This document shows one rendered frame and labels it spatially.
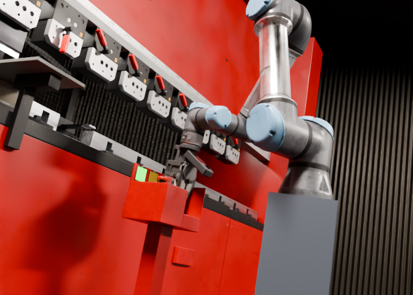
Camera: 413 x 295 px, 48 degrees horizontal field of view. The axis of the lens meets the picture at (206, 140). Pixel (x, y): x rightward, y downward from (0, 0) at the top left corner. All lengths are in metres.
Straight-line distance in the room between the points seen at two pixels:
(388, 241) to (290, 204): 3.64
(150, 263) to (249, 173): 1.94
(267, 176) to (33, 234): 2.10
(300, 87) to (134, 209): 2.17
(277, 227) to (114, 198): 0.70
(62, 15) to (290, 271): 1.11
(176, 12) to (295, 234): 1.37
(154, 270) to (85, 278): 0.28
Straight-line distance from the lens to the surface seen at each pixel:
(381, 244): 4.84
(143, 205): 1.47
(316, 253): 1.22
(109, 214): 1.71
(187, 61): 2.33
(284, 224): 1.24
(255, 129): 1.24
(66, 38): 1.66
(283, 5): 1.46
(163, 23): 2.19
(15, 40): 1.61
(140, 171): 1.56
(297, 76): 3.48
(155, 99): 2.08
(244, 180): 3.34
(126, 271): 1.84
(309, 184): 1.27
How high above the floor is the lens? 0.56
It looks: 15 degrees up
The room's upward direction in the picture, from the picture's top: 10 degrees clockwise
